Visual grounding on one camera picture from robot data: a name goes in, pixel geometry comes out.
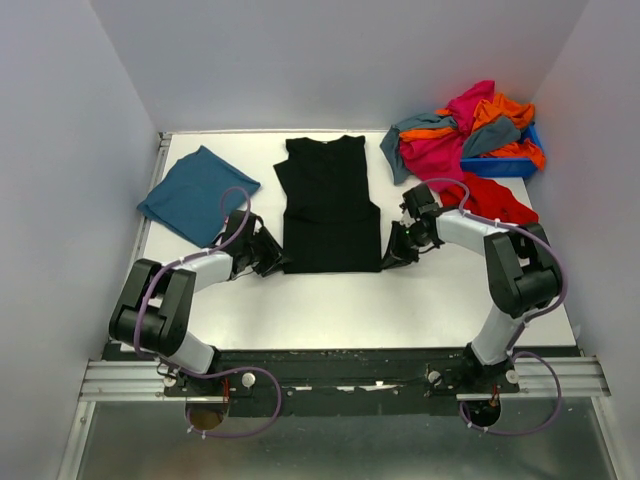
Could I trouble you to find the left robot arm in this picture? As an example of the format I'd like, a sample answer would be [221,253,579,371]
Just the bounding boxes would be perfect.
[109,210,290,395]

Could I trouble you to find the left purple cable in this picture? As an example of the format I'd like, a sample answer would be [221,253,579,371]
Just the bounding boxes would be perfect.
[133,186,282,441]

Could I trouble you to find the blue plastic bin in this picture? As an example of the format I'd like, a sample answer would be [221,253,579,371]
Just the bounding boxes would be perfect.
[461,122,546,179]

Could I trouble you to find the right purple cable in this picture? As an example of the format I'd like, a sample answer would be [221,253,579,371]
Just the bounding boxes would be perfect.
[402,178,570,437]

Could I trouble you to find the grey blue t shirt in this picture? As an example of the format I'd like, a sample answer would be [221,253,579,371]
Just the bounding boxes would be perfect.
[380,113,521,185]

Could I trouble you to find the red t shirt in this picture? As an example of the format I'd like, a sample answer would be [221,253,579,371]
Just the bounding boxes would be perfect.
[462,172,539,225]

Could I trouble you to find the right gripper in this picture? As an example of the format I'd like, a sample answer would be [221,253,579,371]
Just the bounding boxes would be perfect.
[379,220,431,270]

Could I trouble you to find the black t shirt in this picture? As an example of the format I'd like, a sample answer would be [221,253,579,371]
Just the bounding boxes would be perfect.
[274,135,381,274]

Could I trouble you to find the aluminium frame rail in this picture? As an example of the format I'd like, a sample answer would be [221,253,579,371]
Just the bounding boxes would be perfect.
[54,132,174,480]

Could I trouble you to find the folded blue t shirt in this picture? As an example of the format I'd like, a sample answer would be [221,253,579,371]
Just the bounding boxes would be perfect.
[137,146,261,248]

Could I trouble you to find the orange t shirt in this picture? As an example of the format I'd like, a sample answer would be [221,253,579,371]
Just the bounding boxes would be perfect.
[402,93,547,172]

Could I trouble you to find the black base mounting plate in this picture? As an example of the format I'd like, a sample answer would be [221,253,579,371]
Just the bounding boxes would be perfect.
[99,344,586,419]

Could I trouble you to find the magenta t shirt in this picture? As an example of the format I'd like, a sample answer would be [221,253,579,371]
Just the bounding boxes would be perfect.
[398,80,495,191]

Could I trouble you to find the purple cable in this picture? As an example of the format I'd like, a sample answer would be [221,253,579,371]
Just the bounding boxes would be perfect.
[133,186,282,441]
[402,178,570,437]

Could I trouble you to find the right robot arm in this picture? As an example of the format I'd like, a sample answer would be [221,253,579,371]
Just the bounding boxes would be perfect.
[381,184,566,392]

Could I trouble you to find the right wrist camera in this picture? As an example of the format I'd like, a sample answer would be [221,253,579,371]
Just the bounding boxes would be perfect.
[400,199,419,226]

